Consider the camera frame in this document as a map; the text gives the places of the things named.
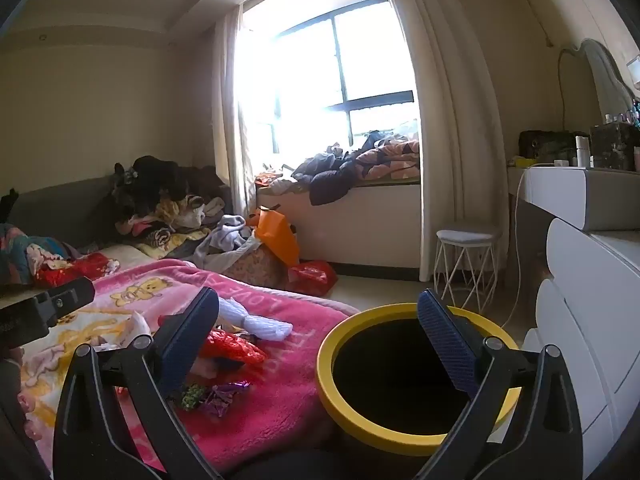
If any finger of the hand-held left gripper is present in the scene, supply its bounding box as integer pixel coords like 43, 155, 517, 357
30, 276, 97, 328

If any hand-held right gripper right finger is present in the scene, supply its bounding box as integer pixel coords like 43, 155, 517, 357
415, 287, 585, 480

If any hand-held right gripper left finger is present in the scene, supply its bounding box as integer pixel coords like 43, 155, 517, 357
52, 286, 223, 480

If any yellow-rimmed black trash bin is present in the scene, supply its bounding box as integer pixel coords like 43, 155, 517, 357
316, 302, 523, 480

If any white crumpled tissue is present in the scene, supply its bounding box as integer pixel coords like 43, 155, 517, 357
92, 310, 156, 353

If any red plastic wrapper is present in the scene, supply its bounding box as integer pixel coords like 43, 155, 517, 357
200, 329, 267, 367

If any green foil wrapper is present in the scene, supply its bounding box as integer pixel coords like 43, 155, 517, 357
181, 384, 207, 410

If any colourful printed cloth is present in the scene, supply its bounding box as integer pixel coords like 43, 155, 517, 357
0, 224, 76, 286

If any purple foil wrapper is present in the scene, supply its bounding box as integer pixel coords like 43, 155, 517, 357
200, 381, 252, 418

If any white knit cloth roll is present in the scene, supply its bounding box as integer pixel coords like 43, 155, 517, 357
212, 296, 294, 346

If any grey headboard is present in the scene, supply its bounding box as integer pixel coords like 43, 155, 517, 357
0, 175, 131, 248

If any pink bear printed blanket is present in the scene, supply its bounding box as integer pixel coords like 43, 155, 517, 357
17, 258, 361, 476

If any lavender garment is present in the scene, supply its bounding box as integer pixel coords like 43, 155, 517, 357
197, 214, 258, 256

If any white window seat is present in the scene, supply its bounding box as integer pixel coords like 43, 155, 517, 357
255, 177, 423, 268

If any pile of mixed clothes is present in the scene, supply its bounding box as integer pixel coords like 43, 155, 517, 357
107, 156, 231, 261

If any red plastic bag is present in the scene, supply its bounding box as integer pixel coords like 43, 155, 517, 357
287, 260, 339, 296

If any white scalloped drawer cabinet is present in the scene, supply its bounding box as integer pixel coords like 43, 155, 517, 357
522, 217, 640, 466

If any orange patterned quilt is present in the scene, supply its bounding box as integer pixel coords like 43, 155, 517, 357
352, 130, 421, 181

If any white vanity desk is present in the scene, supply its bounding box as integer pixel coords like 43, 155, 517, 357
507, 165, 640, 233

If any dark puffer jacket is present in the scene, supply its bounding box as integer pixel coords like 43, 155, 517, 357
291, 152, 373, 206

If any black bag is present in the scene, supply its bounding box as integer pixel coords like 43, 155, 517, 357
518, 130, 591, 167

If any wide cream curtain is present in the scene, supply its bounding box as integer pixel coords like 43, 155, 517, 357
372, 0, 511, 283

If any narrow cream curtain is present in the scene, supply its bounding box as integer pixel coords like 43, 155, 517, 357
210, 5, 256, 221

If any cosmetics organiser box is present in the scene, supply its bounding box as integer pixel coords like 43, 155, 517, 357
590, 122, 640, 171

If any silver-framed vanity mirror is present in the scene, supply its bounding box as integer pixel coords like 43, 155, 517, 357
580, 37, 638, 126

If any white wire stool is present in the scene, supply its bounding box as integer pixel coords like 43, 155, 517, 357
434, 224, 503, 313

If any white power cable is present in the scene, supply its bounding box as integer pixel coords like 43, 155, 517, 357
500, 161, 556, 331

